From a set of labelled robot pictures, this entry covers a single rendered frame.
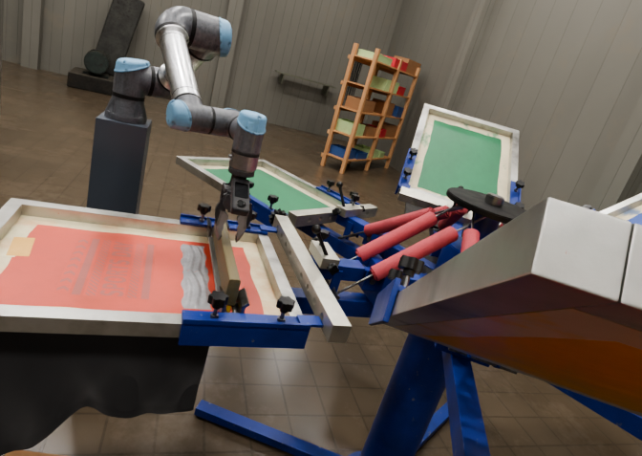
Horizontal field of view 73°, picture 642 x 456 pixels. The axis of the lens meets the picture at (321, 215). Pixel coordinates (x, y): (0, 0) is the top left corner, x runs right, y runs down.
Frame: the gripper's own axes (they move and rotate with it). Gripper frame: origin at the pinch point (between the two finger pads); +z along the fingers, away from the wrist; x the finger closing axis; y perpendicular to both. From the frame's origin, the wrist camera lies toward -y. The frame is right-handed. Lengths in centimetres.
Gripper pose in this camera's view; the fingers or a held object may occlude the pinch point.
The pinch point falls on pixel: (227, 237)
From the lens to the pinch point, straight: 124.6
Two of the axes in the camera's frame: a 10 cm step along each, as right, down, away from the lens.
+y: -2.9, -3.8, 8.8
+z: -2.6, 9.1, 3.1
